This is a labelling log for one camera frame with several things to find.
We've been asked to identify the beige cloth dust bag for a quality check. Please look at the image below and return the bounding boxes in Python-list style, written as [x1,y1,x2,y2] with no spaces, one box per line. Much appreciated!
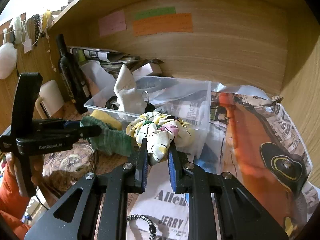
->
[113,64,148,114]

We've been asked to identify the green sticky note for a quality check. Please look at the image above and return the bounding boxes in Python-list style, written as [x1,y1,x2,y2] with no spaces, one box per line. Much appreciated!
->
[135,7,176,21]

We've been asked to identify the black white braided cord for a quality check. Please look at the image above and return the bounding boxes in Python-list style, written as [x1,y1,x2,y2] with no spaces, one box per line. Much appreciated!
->
[126,214,158,240]

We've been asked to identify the yellow sponge cloth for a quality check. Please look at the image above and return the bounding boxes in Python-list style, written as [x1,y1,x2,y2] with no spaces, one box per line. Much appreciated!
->
[90,109,122,131]

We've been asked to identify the newspaper print cloth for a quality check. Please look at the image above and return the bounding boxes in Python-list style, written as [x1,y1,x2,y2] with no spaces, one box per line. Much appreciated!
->
[127,162,189,239]

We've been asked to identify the orange sticky note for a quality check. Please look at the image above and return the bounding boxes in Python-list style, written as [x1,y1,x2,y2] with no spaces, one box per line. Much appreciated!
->
[132,13,193,36]

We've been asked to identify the dark wine bottle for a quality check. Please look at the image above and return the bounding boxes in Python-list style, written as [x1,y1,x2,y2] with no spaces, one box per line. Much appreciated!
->
[56,34,91,114]

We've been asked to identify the clear plastic storage bin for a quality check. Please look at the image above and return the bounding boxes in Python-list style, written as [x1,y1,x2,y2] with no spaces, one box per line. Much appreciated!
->
[85,76,212,157]

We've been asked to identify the floral patterned fabric scrunchie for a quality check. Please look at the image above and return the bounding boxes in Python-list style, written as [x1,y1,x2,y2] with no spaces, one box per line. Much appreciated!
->
[125,112,195,166]

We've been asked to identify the white envelope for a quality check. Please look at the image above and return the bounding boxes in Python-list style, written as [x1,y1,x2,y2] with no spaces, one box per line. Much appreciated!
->
[80,60,116,91]

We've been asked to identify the pink sticky note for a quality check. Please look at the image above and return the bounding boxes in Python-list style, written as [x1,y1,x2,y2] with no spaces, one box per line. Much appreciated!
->
[98,10,126,37]

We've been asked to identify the small white cardboard box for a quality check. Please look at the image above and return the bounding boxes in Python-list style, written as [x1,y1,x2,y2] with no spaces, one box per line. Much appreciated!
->
[132,62,162,76]

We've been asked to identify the white ceramic mug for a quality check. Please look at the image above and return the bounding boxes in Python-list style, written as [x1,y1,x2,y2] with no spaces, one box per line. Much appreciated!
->
[35,80,65,119]

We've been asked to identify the stack of magazines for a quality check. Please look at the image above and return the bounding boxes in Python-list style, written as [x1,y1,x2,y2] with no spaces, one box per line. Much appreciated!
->
[67,45,164,73]

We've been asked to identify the white fluffy pompom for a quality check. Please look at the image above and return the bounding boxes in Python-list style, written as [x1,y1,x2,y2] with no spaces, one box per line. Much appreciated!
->
[0,42,17,80]

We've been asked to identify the green knitted sock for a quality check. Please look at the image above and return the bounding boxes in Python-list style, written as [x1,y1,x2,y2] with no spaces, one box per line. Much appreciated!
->
[80,116,133,157]

